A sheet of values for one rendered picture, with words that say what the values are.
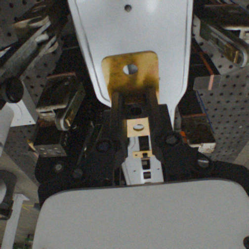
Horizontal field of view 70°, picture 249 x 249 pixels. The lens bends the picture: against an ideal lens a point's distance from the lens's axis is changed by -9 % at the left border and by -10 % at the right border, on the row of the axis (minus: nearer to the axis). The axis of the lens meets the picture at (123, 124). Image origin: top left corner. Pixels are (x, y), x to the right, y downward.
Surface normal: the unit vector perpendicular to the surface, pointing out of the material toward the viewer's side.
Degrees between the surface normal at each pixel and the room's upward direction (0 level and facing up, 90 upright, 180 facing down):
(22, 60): 81
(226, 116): 0
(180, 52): 0
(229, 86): 0
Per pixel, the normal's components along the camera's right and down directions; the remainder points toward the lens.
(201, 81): 0.00, 0.76
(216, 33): -0.97, 0.25
